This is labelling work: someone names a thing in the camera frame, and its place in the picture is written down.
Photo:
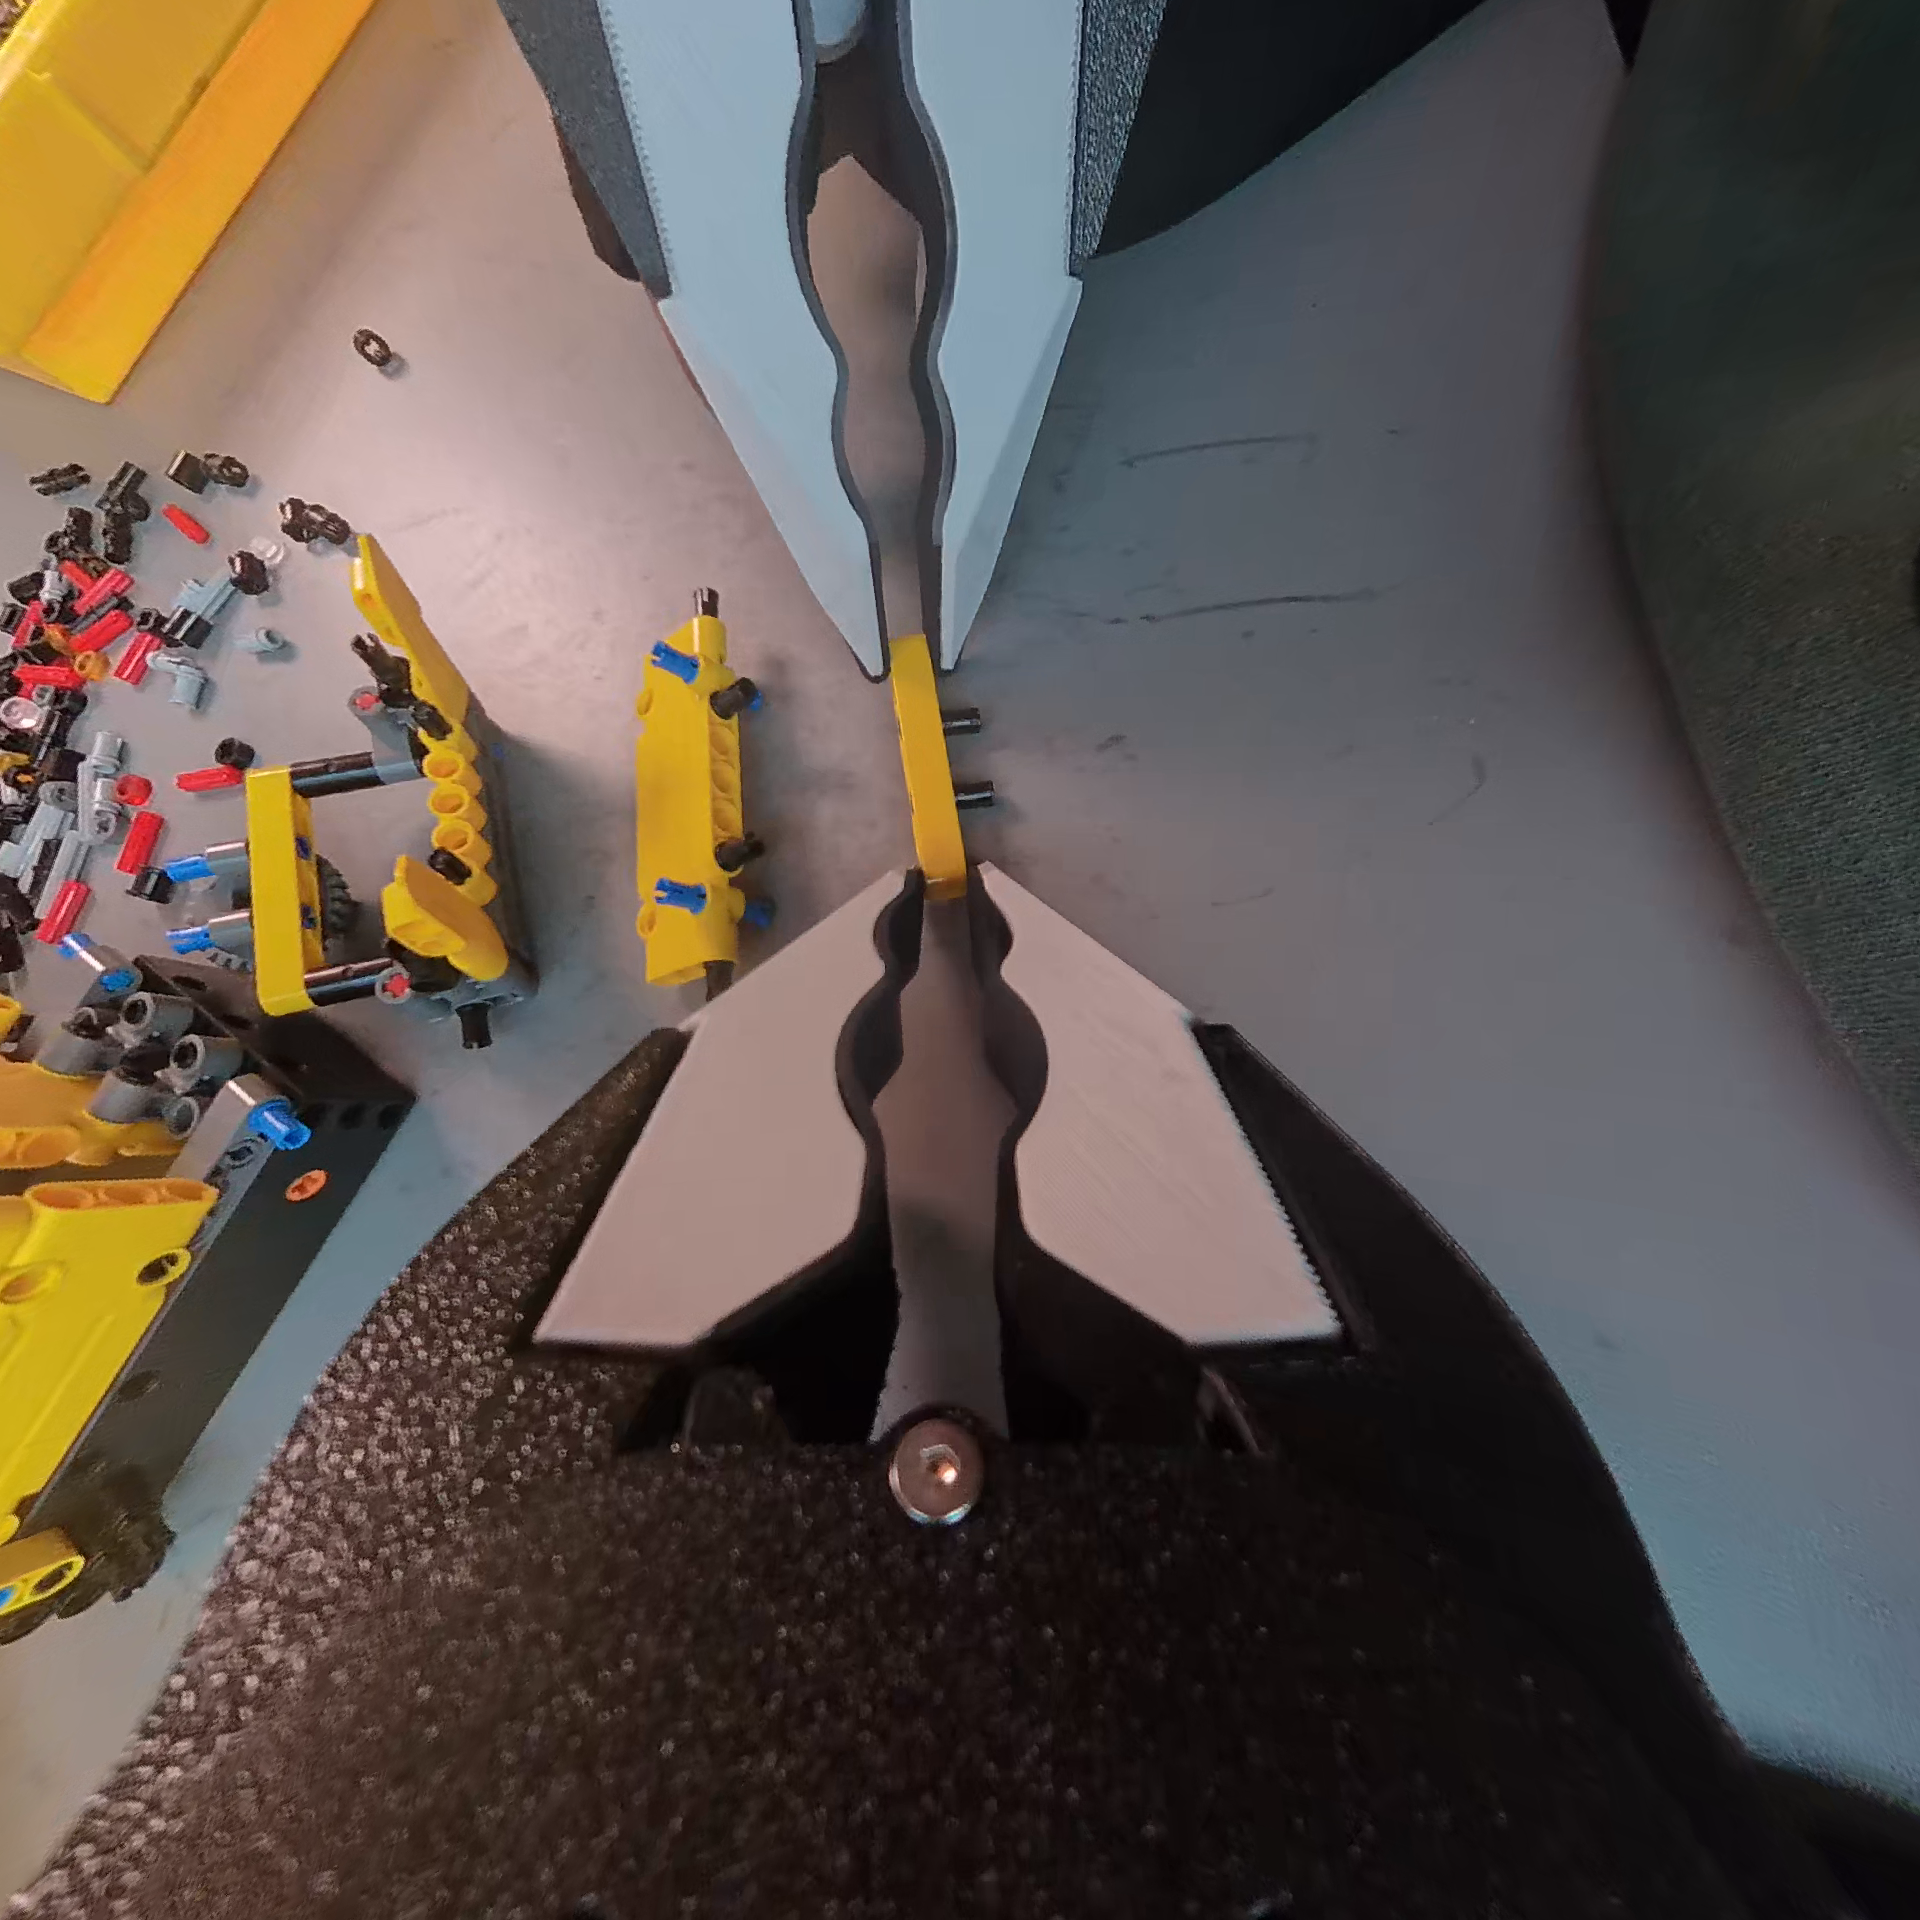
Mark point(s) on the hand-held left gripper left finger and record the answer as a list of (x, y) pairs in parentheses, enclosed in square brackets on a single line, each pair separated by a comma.
[(721, 1185)]

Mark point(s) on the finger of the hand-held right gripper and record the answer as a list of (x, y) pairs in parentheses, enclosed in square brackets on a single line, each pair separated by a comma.
[(1013, 226), (721, 226)]

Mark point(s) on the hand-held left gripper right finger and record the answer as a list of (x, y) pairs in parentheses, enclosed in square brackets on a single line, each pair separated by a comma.
[(1155, 1185)]

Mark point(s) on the yellow lego panel with pins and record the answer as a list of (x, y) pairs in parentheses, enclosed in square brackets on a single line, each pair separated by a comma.
[(692, 809)]

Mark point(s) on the yellow lego beam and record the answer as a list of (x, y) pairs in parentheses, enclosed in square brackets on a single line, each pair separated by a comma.
[(928, 764)]

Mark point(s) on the lego axle and gear assembly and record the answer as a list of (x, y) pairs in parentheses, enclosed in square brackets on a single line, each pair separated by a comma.
[(285, 899)]

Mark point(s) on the yellow lego robot body model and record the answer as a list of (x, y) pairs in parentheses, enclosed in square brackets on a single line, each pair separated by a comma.
[(77, 1319)]

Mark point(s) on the pile of small lego pins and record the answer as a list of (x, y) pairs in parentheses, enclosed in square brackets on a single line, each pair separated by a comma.
[(90, 645)]

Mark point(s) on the loose black lego connector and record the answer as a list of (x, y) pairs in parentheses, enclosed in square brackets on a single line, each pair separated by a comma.
[(375, 349)]

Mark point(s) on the yellow plastic bin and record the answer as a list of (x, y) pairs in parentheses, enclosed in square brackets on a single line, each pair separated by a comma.
[(120, 181)]

